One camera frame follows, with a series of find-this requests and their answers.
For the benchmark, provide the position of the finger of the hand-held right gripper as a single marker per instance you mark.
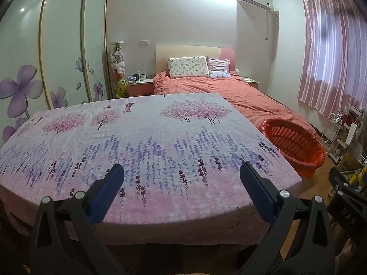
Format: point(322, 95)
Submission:
point(338, 177)

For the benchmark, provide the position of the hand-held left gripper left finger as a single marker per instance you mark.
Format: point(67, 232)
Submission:
point(107, 190)

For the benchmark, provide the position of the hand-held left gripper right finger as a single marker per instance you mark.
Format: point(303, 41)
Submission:
point(256, 190)

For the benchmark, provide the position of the yellow plush toy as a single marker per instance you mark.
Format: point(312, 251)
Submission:
point(121, 87)

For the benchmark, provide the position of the air conditioner pipe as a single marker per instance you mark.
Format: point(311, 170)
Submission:
point(267, 24)

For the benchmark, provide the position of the white floral pillow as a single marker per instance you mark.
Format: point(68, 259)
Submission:
point(187, 67)

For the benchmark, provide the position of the white wall socket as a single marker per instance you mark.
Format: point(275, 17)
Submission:
point(144, 42)

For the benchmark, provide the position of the pink curtain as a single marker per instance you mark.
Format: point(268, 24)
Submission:
point(329, 54)

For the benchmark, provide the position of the cardboard box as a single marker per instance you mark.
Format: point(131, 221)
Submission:
point(348, 160)

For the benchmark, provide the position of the beige pink headboard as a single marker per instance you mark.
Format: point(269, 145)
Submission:
point(186, 51)

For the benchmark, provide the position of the hanging plush toy column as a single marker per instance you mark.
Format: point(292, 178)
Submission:
point(118, 60)

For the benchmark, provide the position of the floral printed tablecloth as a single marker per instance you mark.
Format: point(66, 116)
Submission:
point(143, 149)

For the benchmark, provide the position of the wardrobe with flower doors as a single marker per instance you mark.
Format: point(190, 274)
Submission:
point(60, 48)

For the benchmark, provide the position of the red plastic laundry basket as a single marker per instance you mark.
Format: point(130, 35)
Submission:
point(292, 146)

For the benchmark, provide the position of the pink striped pillow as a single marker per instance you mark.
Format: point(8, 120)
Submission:
point(219, 68)

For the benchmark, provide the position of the bed with salmon duvet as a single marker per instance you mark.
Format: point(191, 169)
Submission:
point(243, 97)

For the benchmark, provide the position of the yellow plastic item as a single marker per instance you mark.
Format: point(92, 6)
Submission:
point(359, 176)

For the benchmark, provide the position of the pink nightstand with mug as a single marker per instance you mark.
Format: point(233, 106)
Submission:
point(140, 88)

